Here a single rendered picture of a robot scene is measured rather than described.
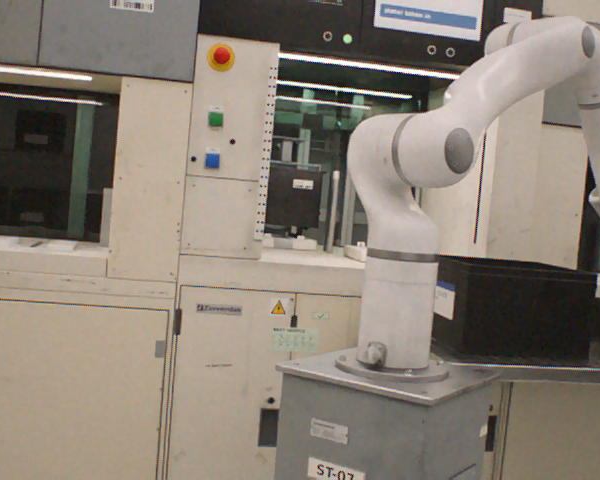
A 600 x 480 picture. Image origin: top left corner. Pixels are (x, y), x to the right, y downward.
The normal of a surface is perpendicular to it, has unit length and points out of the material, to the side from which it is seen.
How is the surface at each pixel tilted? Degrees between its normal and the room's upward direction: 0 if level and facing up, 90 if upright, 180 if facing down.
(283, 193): 90
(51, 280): 90
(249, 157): 90
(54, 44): 90
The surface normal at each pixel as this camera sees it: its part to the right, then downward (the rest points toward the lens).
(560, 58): 0.02, 0.42
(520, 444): 0.19, 0.07
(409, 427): -0.56, 0.00
